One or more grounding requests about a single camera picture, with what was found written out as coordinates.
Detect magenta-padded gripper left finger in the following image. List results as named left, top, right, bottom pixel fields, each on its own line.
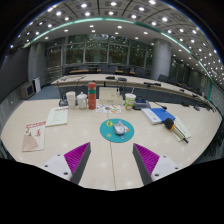
left=43, top=141, right=92, bottom=185

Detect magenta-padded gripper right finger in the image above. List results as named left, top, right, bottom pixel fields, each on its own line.
left=132, top=142, right=181, bottom=186

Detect silver computer mouse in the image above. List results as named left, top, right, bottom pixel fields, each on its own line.
left=112, top=120, right=129, bottom=136

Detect round teal printed mouse pad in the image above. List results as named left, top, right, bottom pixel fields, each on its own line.
left=99, top=118, right=136, bottom=144

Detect red and white leaflet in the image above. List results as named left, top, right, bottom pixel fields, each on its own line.
left=21, top=120, right=47, bottom=153

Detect white printed booklet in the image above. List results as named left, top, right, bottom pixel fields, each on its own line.
left=45, top=106, right=70, bottom=128

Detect blue and white book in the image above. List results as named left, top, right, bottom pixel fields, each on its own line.
left=140, top=107, right=176, bottom=126

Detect black desk microphone console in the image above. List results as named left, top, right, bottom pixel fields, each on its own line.
left=132, top=98, right=168, bottom=111

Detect stack of white paper cups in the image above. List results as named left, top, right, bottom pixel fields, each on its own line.
left=65, top=90, right=77, bottom=110

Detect white lidded mug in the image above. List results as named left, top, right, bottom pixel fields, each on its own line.
left=76, top=91, right=89, bottom=110

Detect green printed paper cup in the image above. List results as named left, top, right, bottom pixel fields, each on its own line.
left=124, top=88, right=137, bottom=111

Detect colourful sticker sheet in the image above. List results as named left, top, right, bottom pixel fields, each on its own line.
left=95, top=103, right=123, bottom=115

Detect red drink bottle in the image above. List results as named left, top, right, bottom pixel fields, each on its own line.
left=87, top=81, right=98, bottom=111

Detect grey box monitor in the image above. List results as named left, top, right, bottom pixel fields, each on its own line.
left=19, top=82, right=36, bottom=100

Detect white open box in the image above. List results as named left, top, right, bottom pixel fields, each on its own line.
left=98, top=86, right=124, bottom=106

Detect white standing appliance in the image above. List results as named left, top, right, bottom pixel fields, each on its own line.
left=32, top=77, right=42, bottom=94

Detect long curved conference table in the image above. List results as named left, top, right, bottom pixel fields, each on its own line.
left=50, top=73, right=209, bottom=102

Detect ceiling lights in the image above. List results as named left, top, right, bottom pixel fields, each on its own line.
left=9, top=0, right=224, bottom=88

